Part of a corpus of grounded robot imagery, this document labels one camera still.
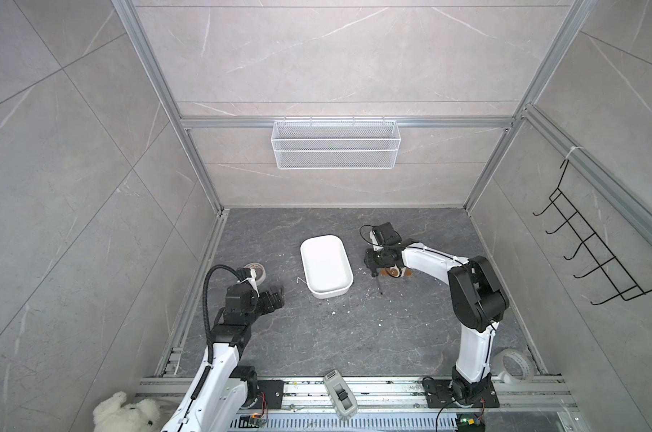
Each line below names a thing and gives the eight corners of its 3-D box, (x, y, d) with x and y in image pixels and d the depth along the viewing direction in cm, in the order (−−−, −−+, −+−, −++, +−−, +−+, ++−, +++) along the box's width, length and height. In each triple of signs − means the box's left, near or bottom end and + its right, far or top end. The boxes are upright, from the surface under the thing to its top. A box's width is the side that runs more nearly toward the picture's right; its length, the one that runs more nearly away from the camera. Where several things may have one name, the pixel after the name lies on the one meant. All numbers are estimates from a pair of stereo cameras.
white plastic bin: (309, 303, 93) (308, 295, 88) (299, 248, 108) (297, 238, 103) (357, 293, 96) (358, 284, 91) (340, 240, 111) (340, 231, 106)
